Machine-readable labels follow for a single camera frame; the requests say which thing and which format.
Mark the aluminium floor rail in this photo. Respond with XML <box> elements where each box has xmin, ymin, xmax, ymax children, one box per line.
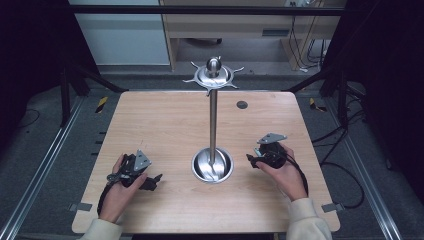
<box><xmin>0</xmin><ymin>96</ymin><xmax>86</xmax><ymax>240</ymax></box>
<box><xmin>324</xmin><ymin>97</ymin><xmax>404</xmax><ymax>240</ymax></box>

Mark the white cabinet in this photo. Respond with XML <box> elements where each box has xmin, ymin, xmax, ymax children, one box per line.
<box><xmin>68</xmin><ymin>0</ymin><xmax>171</xmax><ymax>66</ymax></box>

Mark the black floor cable loop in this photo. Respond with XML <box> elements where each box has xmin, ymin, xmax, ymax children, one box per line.
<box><xmin>311</xmin><ymin>109</ymin><xmax>366</xmax><ymax>210</ymax></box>

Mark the steel hook stand with bowl base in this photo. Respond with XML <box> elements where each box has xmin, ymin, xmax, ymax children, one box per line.
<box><xmin>182</xmin><ymin>55</ymin><xmax>245</xmax><ymax>185</ymax></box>

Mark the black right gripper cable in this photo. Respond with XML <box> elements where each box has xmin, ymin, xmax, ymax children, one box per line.
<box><xmin>285</xmin><ymin>153</ymin><xmax>310</xmax><ymax>196</ymax></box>

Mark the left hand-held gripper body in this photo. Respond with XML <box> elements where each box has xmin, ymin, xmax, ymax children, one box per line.
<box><xmin>107</xmin><ymin>149</ymin><xmax>153</xmax><ymax>188</ymax></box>

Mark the yellow black floor tape marker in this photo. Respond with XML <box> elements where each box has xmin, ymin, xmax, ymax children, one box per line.
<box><xmin>95</xmin><ymin>95</ymin><xmax>110</xmax><ymax>114</ymax></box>
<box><xmin>308</xmin><ymin>97</ymin><xmax>328</xmax><ymax>113</ymax></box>

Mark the person's right hand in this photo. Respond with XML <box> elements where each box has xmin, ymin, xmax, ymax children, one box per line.
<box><xmin>255</xmin><ymin>143</ymin><xmax>310</xmax><ymax>202</ymax></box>

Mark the grey table edge bracket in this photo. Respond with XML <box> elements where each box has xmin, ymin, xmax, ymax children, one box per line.
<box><xmin>321</xmin><ymin>202</ymin><xmax>345</xmax><ymax>214</ymax></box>
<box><xmin>68</xmin><ymin>202</ymin><xmax>93</xmax><ymax>213</ymax></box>

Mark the person's left hand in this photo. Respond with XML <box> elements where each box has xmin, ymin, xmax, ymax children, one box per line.
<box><xmin>98</xmin><ymin>153</ymin><xmax>148</xmax><ymax>224</ymax></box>

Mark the black horizontal frame bar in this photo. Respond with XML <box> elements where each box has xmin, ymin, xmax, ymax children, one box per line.
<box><xmin>68</xmin><ymin>4</ymin><xmax>348</xmax><ymax>17</ymax></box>

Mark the black metal frame stand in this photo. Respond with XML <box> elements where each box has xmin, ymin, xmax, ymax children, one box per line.
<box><xmin>59</xmin><ymin>63</ymin><xmax>129</xmax><ymax>128</ymax></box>
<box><xmin>285</xmin><ymin>63</ymin><xmax>350</xmax><ymax>130</ymax></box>

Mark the hanging black cables bundle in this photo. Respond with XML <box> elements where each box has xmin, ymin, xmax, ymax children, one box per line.
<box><xmin>287</xmin><ymin>2</ymin><xmax>329</xmax><ymax>73</ymax></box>

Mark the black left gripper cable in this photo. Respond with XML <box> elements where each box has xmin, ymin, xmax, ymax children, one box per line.
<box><xmin>96</xmin><ymin>182</ymin><xmax>114</xmax><ymax>216</ymax></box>

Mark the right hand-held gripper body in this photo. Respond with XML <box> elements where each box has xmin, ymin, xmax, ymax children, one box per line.
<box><xmin>253</xmin><ymin>132</ymin><xmax>289</xmax><ymax>170</ymax></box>

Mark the light wooden desk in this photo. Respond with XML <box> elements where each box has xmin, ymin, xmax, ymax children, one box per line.
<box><xmin>159</xmin><ymin>0</ymin><xmax>348</xmax><ymax>72</ymax></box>

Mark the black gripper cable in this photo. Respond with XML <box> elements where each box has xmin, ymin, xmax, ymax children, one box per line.
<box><xmin>285</xmin><ymin>153</ymin><xmax>310</xmax><ymax>196</ymax></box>
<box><xmin>96</xmin><ymin>182</ymin><xmax>114</xmax><ymax>216</ymax></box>

